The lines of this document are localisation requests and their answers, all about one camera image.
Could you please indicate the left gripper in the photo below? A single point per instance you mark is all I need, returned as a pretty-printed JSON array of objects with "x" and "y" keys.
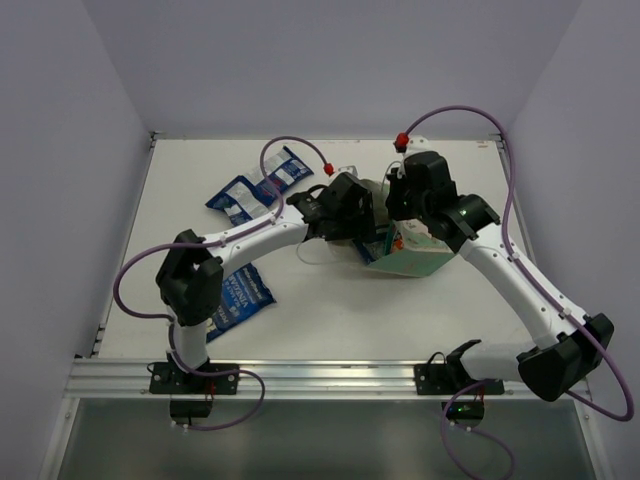
[{"x": 365, "y": 226}]

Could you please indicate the green paper bag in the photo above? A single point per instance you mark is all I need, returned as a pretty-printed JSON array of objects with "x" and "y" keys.
[{"x": 421, "y": 256}]

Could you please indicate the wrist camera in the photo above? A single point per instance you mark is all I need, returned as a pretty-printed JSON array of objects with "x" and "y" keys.
[
  {"x": 413, "y": 149},
  {"x": 332, "y": 171}
]

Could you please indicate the orange white snack bag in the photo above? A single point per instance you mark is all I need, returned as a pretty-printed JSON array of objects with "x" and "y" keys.
[{"x": 395, "y": 242}]

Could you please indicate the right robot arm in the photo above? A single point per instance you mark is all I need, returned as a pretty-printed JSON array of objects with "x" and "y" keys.
[{"x": 567, "y": 342}]

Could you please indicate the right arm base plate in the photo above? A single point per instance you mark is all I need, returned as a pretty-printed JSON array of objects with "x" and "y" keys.
[{"x": 436, "y": 379}]

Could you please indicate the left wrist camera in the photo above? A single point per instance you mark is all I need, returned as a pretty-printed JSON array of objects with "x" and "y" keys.
[{"x": 332, "y": 171}]

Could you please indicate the left black control box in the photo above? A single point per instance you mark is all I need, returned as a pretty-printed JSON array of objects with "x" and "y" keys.
[{"x": 188, "y": 411}]

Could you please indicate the aluminium rail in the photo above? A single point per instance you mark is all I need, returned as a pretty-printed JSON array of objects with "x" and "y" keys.
[{"x": 283, "y": 380}]

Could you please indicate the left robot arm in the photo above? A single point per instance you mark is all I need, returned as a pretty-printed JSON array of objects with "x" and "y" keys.
[{"x": 191, "y": 276}]

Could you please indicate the blue white snack bag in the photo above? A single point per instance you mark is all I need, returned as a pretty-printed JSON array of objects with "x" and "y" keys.
[{"x": 285, "y": 169}]

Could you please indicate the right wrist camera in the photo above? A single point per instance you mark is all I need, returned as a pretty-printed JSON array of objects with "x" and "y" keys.
[{"x": 413, "y": 149}]

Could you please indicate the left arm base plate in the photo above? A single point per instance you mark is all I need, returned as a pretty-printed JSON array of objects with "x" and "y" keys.
[{"x": 168, "y": 379}]

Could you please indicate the right black control box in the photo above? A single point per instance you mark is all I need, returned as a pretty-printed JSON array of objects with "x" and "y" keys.
[{"x": 464, "y": 412}]

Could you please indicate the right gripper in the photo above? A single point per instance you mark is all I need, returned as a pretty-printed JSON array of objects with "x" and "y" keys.
[{"x": 395, "y": 211}]

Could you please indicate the black control box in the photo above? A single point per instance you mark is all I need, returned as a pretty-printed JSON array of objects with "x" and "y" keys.
[
  {"x": 188, "y": 411},
  {"x": 464, "y": 412}
]

